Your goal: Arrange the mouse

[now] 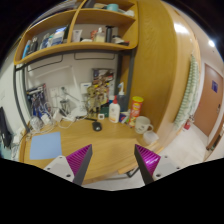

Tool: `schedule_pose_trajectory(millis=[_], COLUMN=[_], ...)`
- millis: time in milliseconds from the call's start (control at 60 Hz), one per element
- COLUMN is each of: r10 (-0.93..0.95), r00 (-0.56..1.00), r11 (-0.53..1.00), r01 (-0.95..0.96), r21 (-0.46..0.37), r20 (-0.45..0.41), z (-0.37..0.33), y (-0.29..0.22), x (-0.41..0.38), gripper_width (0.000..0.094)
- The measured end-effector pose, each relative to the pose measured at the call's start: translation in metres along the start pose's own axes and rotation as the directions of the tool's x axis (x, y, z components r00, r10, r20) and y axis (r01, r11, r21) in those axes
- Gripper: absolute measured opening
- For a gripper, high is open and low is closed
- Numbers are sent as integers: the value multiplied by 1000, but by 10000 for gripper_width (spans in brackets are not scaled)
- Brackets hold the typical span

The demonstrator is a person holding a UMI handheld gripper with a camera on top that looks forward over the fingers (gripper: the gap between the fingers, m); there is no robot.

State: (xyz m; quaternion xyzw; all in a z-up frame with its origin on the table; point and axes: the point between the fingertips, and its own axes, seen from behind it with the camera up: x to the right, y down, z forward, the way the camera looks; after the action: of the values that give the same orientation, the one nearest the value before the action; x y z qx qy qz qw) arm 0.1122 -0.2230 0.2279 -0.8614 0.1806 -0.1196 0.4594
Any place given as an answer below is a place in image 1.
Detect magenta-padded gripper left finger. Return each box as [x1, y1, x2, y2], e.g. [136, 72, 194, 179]
[43, 143, 93, 186]

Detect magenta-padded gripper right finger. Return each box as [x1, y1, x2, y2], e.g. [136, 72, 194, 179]
[134, 143, 183, 185]

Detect black computer mouse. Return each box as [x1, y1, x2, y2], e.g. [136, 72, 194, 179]
[92, 121, 103, 132]

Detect light blue mouse pad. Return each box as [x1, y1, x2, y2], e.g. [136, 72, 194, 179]
[29, 131, 63, 161]

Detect clear plastic container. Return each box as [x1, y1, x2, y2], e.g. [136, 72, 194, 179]
[142, 130, 160, 146]

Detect white mug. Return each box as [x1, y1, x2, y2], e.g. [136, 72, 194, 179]
[134, 115, 155, 135]

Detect white power strip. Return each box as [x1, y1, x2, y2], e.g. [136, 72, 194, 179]
[53, 109, 76, 123]

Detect red fire extinguisher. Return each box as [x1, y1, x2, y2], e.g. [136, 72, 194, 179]
[183, 118, 193, 131]

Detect clear plastic dome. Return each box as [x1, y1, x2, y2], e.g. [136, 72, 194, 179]
[29, 116, 44, 133]

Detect white charger block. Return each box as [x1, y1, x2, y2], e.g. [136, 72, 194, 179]
[40, 113, 53, 126]

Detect red and yellow snack can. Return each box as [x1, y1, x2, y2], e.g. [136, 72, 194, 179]
[128, 96, 145, 128]

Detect silver metal cup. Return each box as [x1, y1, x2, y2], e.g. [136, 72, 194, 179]
[59, 96, 71, 114]

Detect black monitor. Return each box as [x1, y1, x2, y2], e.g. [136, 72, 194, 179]
[0, 106, 13, 149]

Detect white bottle with red cap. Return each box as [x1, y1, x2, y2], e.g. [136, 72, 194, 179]
[108, 95, 121, 124]

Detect blue robot model kit box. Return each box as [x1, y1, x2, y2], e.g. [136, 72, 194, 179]
[25, 84, 50, 118]

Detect dark spray bottle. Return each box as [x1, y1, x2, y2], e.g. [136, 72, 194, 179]
[116, 82, 130, 113]

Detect brown tree creature figure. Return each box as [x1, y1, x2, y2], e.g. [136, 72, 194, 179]
[85, 78, 111, 116]

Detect brown wooden door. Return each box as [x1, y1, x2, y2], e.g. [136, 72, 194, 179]
[193, 63, 224, 138]

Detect white desk lamp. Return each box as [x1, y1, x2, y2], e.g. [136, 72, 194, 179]
[28, 64, 76, 116]

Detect colourful box behind figure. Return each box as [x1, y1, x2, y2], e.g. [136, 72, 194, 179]
[92, 68, 115, 101]

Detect wooden shelf unit with items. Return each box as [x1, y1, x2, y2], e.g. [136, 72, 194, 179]
[13, 0, 139, 66]

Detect tangled white cables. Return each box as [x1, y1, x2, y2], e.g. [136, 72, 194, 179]
[24, 114, 88, 138]

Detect white wall socket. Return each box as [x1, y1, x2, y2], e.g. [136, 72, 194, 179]
[49, 87, 60, 98]
[59, 85, 70, 96]

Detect green and white wall radiator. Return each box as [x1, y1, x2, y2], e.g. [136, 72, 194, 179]
[173, 54, 200, 131]

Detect grey metal desk frame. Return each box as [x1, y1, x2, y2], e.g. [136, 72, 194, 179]
[13, 48, 136, 134]

